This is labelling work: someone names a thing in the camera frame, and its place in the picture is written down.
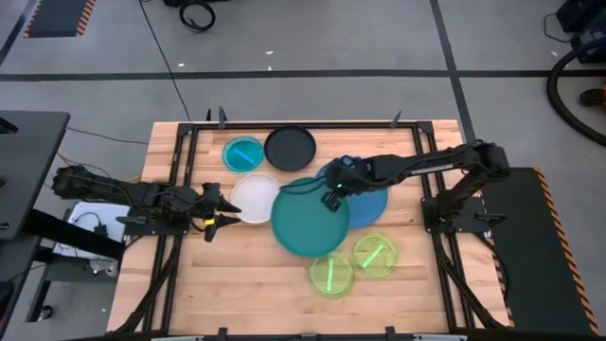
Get small green translucent plate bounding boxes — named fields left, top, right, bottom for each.
left=352, top=231, right=400, bottom=278
left=309, top=251, right=356, bottom=299

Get small cyan translucent plate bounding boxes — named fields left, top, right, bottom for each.
left=222, top=135, right=265, bottom=173

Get silver metal fittings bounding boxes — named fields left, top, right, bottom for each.
left=87, top=258, right=119, bottom=278

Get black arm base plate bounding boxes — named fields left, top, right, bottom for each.
left=420, top=196, right=508, bottom=234
left=116, top=215, right=190, bottom=237

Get black box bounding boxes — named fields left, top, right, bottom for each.
left=163, top=0, right=229, bottom=8

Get black plastic plate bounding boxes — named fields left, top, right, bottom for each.
left=263, top=125, right=317, bottom=172

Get large teal plastic plate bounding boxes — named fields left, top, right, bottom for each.
left=270, top=176, right=352, bottom=259

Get black desk leg frame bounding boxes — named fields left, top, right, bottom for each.
left=0, top=234, right=53, bottom=341

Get black aluminium table frame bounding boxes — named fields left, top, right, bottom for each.
left=113, top=107, right=510, bottom=341

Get white plastic plate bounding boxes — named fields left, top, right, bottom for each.
left=229, top=172, right=284, bottom=224

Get small hazard striped mat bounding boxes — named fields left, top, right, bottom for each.
left=22, top=0, right=98, bottom=39

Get blue plastic plate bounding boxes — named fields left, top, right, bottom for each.
left=315, top=154, right=390, bottom=230

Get thick black hose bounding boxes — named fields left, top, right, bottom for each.
left=545, top=40, right=606, bottom=148

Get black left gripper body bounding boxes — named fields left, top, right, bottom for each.
left=187, top=181, right=223, bottom=243

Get dark equipment case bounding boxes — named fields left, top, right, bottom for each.
left=554, top=0, right=606, bottom=32

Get large hazard striped mat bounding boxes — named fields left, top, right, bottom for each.
left=472, top=166, right=603, bottom=338

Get long black floor cable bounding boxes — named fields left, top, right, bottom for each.
left=138, top=0, right=192, bottom=122

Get dark blue vacuum unit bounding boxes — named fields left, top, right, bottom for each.
left=570, top=28, right=606, bottom=65

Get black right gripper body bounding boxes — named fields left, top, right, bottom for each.
left=325, top=155, right=378, bottom=199

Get thin black floor cable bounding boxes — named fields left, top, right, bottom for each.
left=64, top=125, right=152, bottom=146

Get coiled black cable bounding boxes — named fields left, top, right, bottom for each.
left=178, top=0, right=218, bottom=34

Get black desk support bar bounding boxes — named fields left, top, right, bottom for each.
left=23, top=207, right=127, bottom=260

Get white paper sheet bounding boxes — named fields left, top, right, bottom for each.
left=50, top=201, right=132, bottom=260

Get yellow floor cable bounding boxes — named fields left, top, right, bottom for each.
left=55, top=151, right=143, bottom=184

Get black desk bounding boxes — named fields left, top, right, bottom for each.
left=0, top=110, right=71, bottom=241

